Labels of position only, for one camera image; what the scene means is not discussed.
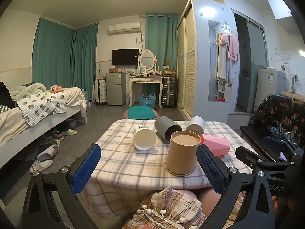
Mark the bed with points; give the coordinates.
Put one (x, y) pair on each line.
(14, 128)

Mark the brown paper cup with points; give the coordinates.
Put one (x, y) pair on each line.
(182, 153)

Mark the floral dark chair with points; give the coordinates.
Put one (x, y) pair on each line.
(283, 114)

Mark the black television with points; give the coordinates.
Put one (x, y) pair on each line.
(125, 56)

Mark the plaid tablecloth table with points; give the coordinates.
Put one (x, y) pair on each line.
(128, 169)

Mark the white slipper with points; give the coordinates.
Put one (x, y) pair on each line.
(41, 166)
(48, 152)

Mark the pale yellow slipper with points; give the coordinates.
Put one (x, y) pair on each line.
(70, 132)

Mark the small silver fridge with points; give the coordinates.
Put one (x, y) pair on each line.
(116, 88)

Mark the large water bottle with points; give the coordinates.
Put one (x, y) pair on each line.
(88, 99)

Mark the frosted glass door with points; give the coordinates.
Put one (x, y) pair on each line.
(255, 64)

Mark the oval white mirror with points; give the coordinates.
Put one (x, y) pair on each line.
(147, 58)

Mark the pink box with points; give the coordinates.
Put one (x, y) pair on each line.
(215, 146)

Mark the blue laundry basket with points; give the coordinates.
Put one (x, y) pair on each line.
(147, 101)

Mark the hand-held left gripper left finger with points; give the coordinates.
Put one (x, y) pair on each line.
(86, 165)

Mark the stool with teal cushion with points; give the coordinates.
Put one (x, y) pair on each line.
(140, 113)

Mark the white paper cup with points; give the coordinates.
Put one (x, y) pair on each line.
(144, 139)

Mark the cardboard box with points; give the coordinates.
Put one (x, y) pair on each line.
(113, 70)

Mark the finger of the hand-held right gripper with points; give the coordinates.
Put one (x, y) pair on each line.
(247, 157)
(274, 142)

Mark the white dressing table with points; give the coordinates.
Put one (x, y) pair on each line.
(145, 80)

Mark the dark grey cup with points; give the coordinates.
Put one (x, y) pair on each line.
(165, 127)

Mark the light grey cup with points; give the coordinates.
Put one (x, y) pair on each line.
(196, 125)

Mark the cardboard boxes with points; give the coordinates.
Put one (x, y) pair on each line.
(169, 70)

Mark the floral quilted mat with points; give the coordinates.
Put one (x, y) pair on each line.
(39, 106)

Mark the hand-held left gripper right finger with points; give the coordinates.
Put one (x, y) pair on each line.
(211, 169)

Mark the pink hanging towel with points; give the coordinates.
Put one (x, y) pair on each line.
(233, 49)

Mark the white wardrobe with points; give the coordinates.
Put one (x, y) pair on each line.
(190, 64)

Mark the black clothing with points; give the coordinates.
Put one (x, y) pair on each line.
(6, 95)

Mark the beige hanging towel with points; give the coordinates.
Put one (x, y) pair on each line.
(221, 62)

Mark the grey sneakers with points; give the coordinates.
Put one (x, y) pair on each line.
(51, 137)

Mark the plaid blanket with pompoms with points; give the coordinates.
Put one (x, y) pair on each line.
(169, 207)

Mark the dark ribbed suitcase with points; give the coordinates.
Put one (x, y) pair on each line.
(168, 91)

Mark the orange patterned cloth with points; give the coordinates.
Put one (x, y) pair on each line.
(57, 89)

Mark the light green blanket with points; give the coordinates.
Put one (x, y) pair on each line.
(26, 89)

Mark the white suitcase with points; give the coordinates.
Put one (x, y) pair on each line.
(100, 91)

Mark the teal curtain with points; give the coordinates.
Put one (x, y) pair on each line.
(84, 52)
(162, 40)
(52, 52)

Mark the white air conditioner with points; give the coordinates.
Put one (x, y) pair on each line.
(124, 28)

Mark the green slipper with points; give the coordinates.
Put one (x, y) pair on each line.
(56, 142)

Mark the white washing machine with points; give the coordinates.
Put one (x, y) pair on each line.
(270, 85)

